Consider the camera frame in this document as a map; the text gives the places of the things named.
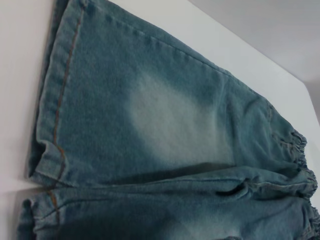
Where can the blue denim shorts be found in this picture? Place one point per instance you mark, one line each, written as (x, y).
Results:
(150, 112)

